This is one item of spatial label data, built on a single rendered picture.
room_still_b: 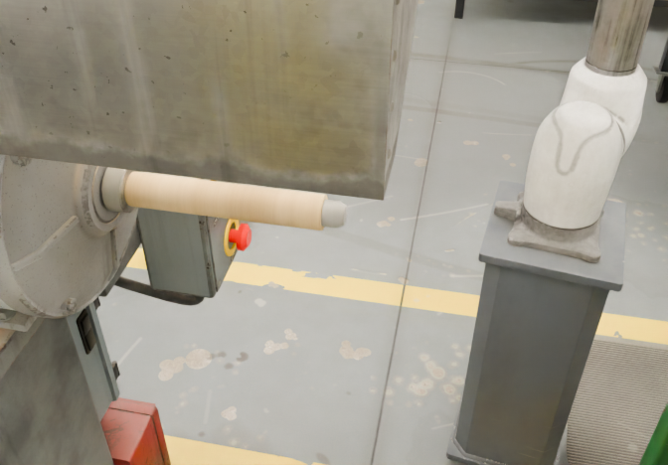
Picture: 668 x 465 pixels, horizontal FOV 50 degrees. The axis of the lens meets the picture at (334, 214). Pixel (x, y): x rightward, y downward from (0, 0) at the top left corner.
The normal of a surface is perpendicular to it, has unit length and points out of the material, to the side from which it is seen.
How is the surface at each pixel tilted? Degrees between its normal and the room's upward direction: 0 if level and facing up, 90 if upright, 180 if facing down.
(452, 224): 0
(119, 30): 90
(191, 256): 90
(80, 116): 90
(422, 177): 0
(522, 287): 90
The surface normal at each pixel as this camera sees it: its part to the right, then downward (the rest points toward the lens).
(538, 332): -0.33, 0.58
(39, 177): 0.95, 0.12
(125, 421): 0.00, -0.79
